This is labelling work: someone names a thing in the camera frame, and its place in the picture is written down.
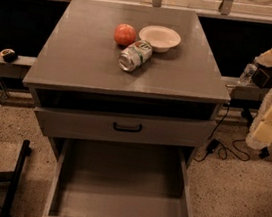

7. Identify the red apple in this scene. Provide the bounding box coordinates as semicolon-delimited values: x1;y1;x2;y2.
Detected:
114;24;136;46

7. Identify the grey middle drawer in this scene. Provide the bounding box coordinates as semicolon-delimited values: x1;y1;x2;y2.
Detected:
35;107;216;147

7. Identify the grey drawer cabinet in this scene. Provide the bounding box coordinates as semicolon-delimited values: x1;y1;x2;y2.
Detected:
24;0;230;161

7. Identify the grey open bottom drawer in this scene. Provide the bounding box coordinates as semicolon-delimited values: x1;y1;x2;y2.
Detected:
41;139;193;217

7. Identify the small black box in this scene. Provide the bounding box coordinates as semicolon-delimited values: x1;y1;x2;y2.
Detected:
252;66;272;89

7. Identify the clear plastic water bottle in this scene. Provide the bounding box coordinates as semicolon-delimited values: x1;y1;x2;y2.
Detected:
238;61;258;86

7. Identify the white paper bowl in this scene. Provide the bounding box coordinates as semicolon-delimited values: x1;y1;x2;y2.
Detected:
138;25;181;53

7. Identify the green white soda can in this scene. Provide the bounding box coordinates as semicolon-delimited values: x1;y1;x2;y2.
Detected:
118;40;153;72

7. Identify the black yellow tape measure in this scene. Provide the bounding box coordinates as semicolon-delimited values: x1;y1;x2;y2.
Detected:
0;48;18;63

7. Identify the black drawer handle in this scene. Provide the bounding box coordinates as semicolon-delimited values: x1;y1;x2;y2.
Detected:
113;122;143;133

